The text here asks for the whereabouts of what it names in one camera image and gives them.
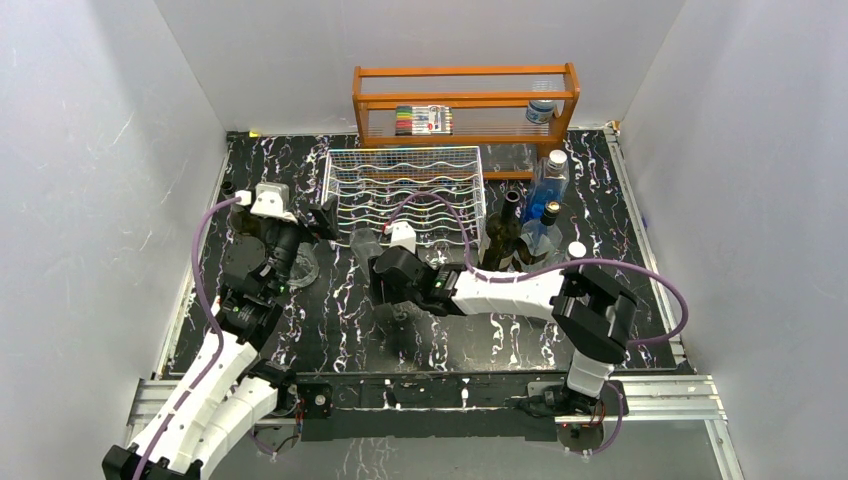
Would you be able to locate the blue glass bottle white cap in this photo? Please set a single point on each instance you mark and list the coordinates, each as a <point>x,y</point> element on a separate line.
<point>549,184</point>

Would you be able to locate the dark green wine bottle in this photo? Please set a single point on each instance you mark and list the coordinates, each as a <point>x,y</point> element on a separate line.
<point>502,230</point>

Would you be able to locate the clear bottle black label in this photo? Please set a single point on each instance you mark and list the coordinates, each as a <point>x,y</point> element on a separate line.
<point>575,250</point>

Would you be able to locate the round clear bottle white cap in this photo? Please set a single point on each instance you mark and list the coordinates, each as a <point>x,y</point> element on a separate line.
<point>305,269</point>

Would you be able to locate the tall clear glass bottle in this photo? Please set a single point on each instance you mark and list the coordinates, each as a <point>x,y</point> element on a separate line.
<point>365,246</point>

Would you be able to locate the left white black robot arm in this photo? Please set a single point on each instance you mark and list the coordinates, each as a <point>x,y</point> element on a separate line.
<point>227,389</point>

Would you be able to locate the dark wine bottle left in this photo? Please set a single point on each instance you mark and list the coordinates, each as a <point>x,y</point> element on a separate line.
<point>240,220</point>

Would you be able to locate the white wire wine rack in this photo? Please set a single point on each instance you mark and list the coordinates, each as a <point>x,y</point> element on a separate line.
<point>438,191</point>

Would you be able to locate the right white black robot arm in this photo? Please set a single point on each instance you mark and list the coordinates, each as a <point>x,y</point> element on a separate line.
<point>592,309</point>

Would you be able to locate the square bottle brown label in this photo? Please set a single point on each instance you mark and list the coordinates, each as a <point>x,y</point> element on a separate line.
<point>538,245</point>

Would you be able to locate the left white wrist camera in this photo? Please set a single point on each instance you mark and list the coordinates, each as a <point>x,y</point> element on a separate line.
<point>273,200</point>

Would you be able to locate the pack of coloured markers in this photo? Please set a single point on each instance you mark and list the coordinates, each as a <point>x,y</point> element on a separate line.
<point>423,120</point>

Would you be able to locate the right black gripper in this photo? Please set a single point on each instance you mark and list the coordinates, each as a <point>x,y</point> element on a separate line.
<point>375,280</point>

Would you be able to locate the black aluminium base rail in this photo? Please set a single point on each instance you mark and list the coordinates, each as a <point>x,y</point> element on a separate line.
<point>485,404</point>

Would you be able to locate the small white blue jar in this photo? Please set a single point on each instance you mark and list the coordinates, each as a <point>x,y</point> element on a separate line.
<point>540,111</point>

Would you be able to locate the orange wooden shelf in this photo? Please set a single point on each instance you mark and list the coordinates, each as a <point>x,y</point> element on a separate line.
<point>488,104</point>

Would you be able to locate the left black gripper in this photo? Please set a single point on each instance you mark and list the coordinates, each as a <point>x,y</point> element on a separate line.
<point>324,217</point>

